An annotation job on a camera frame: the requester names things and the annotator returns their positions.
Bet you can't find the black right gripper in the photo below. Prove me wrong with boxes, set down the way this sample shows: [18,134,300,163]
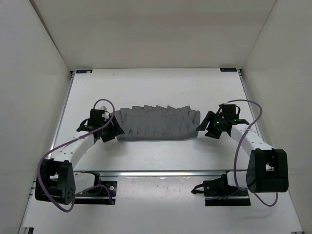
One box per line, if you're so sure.
[196,112,226,138]

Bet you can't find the grey pleated skirt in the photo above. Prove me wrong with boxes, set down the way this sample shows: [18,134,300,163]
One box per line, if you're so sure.
[115,105,201,141]

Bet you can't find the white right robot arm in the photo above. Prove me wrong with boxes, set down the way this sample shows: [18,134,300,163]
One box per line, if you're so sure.
[197,104,289,195]

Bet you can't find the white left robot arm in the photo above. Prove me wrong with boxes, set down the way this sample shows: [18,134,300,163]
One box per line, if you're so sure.
[35,106,124,205]

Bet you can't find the blue label sticker right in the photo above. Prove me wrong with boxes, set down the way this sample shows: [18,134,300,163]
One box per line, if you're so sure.
[220,68,237,72]

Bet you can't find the blue label sticker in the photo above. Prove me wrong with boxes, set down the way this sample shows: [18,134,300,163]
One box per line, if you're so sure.
[76,69,93,74]
[220,68,237,72]

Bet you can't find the blue label sticker left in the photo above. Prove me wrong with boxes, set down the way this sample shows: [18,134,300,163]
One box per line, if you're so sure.
[76,69,93,74]

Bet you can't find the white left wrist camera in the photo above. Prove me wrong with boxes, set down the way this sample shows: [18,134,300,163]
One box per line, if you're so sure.
[96,106,110,120]

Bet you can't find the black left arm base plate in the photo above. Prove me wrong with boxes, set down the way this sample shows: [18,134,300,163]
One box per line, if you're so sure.
[75,180,117,205]

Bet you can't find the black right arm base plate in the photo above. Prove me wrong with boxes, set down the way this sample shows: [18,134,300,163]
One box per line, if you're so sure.
[191,178,251,207]

